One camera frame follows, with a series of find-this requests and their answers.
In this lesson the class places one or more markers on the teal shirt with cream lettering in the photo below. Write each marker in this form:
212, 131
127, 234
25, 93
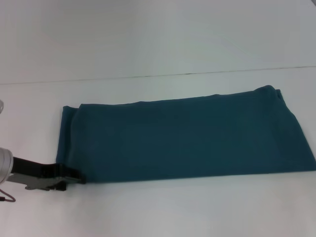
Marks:
185, 138

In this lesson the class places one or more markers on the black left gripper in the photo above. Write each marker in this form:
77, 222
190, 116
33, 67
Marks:
34, 172

